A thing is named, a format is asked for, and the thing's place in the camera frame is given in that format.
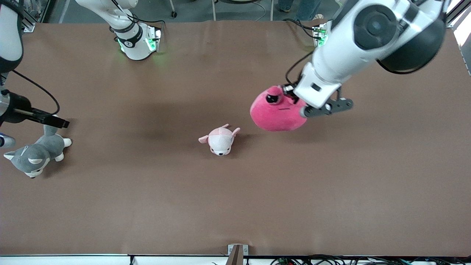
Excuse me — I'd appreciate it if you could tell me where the aluminium frame post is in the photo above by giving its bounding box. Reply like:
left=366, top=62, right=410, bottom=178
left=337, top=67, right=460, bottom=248
left=20, top=9, right=36, bottom=33
left=441, top=0, right=471, bottom=28

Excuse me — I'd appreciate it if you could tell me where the white metal stand frame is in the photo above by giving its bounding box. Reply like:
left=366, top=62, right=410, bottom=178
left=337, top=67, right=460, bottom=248
left=212, top=0, right=275, bottom=21

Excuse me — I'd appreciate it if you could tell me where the white pink plush puppy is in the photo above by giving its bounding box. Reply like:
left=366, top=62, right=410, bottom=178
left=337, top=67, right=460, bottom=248
left=198, top=124, right=241, bottom=156

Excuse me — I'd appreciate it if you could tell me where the grey husky plush toy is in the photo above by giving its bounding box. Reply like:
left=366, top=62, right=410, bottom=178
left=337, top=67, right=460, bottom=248
left=4, top=123, right=72, bottom=179

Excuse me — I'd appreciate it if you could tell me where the round pink plush toy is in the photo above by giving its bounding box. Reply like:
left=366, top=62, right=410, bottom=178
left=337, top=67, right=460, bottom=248
left=250, top=85, right=308, bottom=132

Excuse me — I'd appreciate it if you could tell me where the person in blue jeans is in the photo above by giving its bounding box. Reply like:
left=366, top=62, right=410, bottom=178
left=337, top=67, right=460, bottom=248
left=278, top=0, right=324, bottom=21

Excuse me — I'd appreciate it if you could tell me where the black base cable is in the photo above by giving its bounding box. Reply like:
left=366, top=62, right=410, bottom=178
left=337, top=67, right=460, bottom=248
left=131, top=14, right=166, bottom=33
left=283, top=18, right=321, bottom=39

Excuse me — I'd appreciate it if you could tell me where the metal table edge bracket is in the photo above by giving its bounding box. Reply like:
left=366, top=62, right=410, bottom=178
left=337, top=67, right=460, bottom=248
left=227, top=244, right=249, bottom=265

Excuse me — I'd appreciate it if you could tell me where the black right base cable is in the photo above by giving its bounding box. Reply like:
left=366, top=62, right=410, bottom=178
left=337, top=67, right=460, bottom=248
left=131, top=14, right=166, bottom=33

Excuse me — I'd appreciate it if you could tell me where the black left base cable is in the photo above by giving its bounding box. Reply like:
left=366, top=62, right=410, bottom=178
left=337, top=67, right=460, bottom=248
left=283, top=18, right=321, bottom=39

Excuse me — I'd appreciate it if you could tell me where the black cable tangle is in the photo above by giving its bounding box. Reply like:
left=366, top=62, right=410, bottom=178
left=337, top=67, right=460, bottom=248
left=270, top=254, right=471, bottom=265

